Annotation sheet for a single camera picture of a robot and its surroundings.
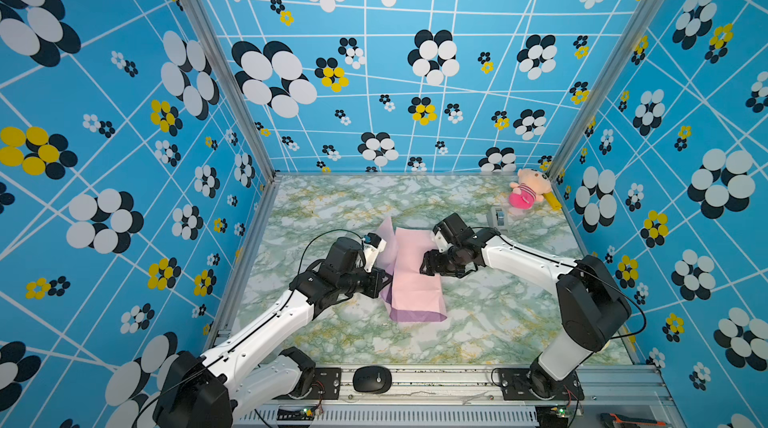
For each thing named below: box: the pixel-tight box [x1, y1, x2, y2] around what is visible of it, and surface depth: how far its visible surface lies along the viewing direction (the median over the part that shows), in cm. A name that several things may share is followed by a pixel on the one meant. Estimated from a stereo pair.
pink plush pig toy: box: [508, 168, 552, 210], surface depth 110 cm
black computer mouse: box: [352, 366, 393, 394], surface depth 74 cm
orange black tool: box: [600, 412, 667, 428], surface depth 69 cm
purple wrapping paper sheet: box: [377, 216, 447, 323], surface depth 84 cm
